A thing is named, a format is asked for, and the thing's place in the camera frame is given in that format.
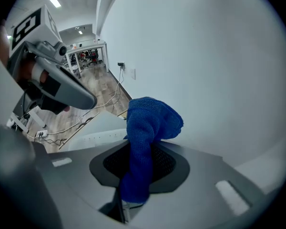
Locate white table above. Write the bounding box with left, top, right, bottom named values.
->
left=65, top=40, right=110, bottom=79

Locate person's left hand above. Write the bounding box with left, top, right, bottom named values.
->
left=16, top=60, right=49, bottom=83

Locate blue cloth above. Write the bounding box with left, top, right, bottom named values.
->
left=119, top=96, right=184, bottom=204

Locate white desk frame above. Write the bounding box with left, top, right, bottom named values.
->
left=10, top=108, right=46, bottom=134

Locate person's left forearm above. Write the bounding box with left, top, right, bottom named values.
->
left=0, top=25, right=10, bottom=68

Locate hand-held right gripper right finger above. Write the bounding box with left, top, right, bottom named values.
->
left=126, top=141, right=268, bottom=229

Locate black floor cable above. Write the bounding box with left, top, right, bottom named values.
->
left=37, top=136, right=68, bottom=148

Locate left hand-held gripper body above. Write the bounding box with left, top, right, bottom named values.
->
left=7, top=4, right=71, bottom=115

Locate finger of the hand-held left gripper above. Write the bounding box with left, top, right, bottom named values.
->
left=34, top=56, right=98, bottom=110

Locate white power cable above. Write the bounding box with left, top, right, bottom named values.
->
left=46, top=69, right=125, bottom=135

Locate red black office chair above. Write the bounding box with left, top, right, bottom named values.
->
left=79, top=52, right=91, bottom=68
left=89, top=49, right=103, bottom=65

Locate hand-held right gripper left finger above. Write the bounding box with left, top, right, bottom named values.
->
left=33, top=139, right=131, bottom=224

